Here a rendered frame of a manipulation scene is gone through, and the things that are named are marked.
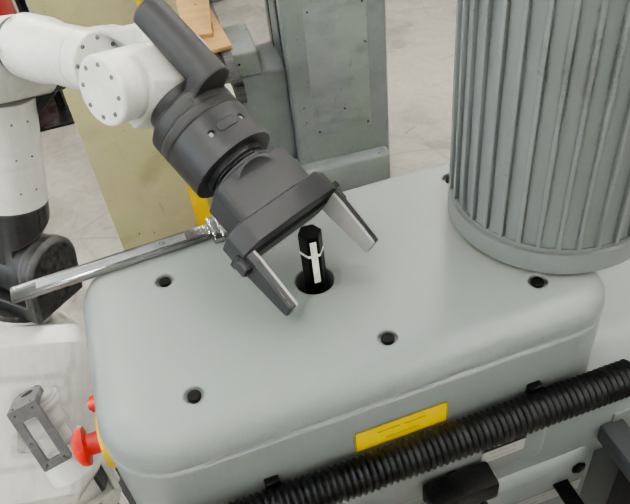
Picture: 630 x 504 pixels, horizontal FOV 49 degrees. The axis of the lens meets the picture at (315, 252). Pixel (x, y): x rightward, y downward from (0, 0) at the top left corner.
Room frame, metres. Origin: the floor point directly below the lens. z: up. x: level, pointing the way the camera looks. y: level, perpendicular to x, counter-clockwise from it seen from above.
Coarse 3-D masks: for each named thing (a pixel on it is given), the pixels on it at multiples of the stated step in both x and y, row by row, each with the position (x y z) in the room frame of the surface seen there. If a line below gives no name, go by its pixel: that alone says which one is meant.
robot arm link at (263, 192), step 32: (192, 128) 0.53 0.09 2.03; (224, 128) 0.53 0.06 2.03; (256, 128) 0.54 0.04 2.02; (192, 160) 0.52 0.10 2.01; (224, 160) 0.52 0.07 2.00; (256, 160) 0.52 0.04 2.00; (288, 160) 0.53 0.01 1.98; (224, 192) 0.49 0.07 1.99; (256, 192) 0.49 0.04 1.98; (288, 192) 0.50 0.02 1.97; (320, 192) 0.50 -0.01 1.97; (224, 224) 0.49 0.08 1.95; (256, 224) 0.46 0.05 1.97; (288, 224) 0.48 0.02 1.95
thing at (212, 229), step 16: (208, 224) 0.56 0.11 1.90; (160, 240) 0.55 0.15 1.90; (176, 240) 0.54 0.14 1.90; (192, 240) 0.54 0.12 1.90; (224, 240) 0.54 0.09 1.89; (112, 256) 0.53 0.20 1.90; (128, 256) 0.53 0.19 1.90; (144, 256) 0.52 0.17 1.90; (64, 272) 0.52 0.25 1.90; (80, 272) 0.51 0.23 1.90; (96, 272) 0.51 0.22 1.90; (16, 288) 0.50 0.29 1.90; (32, 288) 0.50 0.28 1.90; (48, 288) 0.50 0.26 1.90
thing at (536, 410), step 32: (576, 384) 0.37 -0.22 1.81; (608, 384) 0.37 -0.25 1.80; (480, 416) 0.35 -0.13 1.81; (512, 416) 0.35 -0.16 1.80; (544, 416) 0.35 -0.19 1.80; (576, 416) 0.35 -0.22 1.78; (384, 448) 0.33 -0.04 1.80; (416, 448) 0.33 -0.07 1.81; (448, 448) 0.33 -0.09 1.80; (480, 448) 0.33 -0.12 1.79; (320, 480) 0.31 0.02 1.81; (352, 480) 0.31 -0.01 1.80; (384, 480) 0.31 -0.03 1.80
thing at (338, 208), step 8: (336, 192) 0.52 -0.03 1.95; (328, 200) 0.52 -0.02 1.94; (336, 200) 0.51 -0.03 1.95; (344, 200) 0.51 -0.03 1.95; (328, 208) 0.52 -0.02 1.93; (336, 208) 0.51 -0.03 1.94; (344, 208) 0.50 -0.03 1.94; (352, 208) 0.50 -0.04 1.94; (336, 216) 0.51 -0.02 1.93; (344, 216) 0.50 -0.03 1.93; (352, 216) 0.50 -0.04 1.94; (344, 224) 0.50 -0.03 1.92; (352, 224) 0.50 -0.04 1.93; (360, 224) 0.49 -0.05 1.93; (352, 232) 0.50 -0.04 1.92; (360, 232) 0.49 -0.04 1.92; (368, 232) 0.48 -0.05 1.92; (360, 240) 0.49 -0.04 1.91; (368, 240) 0.48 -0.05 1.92; (376, 240) 0.48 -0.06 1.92; (368, 248) 0.48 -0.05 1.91
